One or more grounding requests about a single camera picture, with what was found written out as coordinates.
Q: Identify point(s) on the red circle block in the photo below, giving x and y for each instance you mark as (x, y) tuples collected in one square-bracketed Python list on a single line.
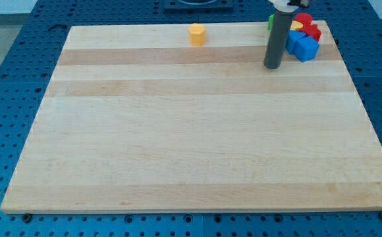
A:
[(304, 18)]

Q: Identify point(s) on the wooden board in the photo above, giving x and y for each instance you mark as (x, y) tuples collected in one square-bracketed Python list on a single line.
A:
[(136, 120)]

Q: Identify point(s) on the yellow hexagon block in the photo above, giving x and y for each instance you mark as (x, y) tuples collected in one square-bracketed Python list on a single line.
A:
[(197, 34)]

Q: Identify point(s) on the green block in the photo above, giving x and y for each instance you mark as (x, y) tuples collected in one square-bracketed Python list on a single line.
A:
[(270, 22)]

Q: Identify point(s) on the blue block behind cube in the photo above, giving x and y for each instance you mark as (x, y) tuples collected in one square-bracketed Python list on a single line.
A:
[(293, 37)]

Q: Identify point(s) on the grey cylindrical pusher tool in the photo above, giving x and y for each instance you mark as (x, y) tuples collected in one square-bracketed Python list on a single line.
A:
[(278, 36)]

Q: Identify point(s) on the yellow heart block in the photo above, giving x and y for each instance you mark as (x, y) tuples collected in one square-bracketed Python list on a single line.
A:
[(296, 25)]

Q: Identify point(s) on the red star block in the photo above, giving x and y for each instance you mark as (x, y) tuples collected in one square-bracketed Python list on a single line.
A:
[(312, 30)]

